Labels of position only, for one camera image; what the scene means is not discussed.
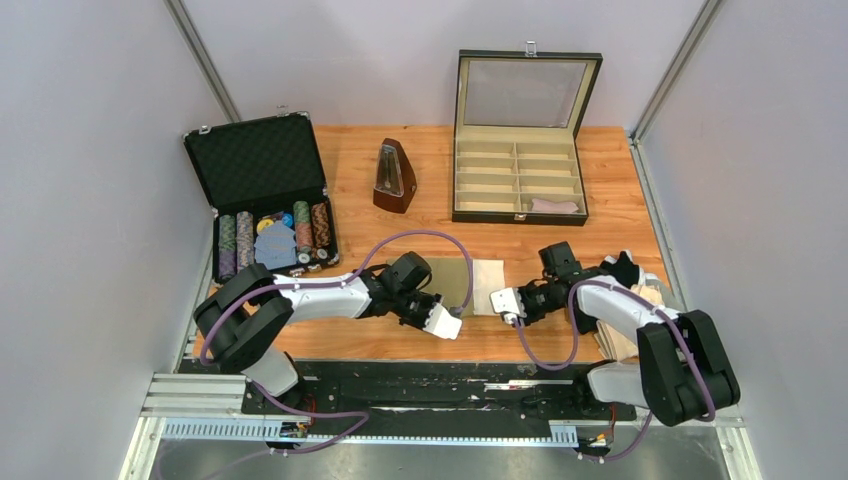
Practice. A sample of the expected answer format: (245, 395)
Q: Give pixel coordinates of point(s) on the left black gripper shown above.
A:
(431, 299)

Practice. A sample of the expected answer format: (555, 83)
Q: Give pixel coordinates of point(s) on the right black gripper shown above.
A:
(530, 319)

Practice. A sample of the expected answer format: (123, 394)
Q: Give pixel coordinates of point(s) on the olive green white underwear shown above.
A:
(450, 280)

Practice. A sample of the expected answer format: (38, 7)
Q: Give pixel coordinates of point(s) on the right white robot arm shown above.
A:
(682, 371)

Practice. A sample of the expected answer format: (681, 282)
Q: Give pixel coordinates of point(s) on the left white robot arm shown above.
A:
(242, 319)

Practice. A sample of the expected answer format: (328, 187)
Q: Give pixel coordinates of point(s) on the beige underwear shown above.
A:
(617, 340)

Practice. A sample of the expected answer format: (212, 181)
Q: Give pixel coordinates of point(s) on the black underwear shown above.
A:
(625, 271)

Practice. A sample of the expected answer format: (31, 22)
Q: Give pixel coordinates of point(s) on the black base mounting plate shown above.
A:
(446, 399)

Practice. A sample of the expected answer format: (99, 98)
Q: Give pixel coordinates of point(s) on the pink cloth in box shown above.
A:
(540, 205)

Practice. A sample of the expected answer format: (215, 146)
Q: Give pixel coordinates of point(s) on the wooden metronome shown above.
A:
(396, 183)

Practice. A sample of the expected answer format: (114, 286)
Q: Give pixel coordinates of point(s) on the orange black chip stack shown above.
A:
(321, 230)

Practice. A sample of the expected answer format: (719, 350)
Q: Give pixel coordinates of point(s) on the black compartment display box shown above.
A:
(517, 118)

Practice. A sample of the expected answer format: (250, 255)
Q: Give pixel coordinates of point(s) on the blue playing cards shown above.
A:
(275, 246)

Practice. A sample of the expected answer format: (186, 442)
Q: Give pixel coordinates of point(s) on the green red chip stack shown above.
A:
(303, 231)

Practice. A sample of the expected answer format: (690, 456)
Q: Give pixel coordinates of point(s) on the yellow dealer chip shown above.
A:
(263, 224)

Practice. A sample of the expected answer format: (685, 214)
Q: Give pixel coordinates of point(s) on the purple grey chip stack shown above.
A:
(244, 240)

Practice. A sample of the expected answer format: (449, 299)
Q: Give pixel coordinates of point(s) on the green purple chip stack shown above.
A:
(227, 256)

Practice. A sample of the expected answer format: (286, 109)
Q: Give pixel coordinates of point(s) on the black poker chip case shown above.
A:
(262, 166)

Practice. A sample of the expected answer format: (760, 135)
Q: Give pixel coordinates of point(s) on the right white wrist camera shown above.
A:
(507, 303)

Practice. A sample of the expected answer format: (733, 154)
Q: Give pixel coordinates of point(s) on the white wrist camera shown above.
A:
(507, 303)
(442, 324)

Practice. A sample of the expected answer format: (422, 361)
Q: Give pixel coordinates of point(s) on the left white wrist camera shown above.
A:
(442, 324)

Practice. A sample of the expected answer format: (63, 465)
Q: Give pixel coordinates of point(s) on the aluminium frame rail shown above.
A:
(229, 407)

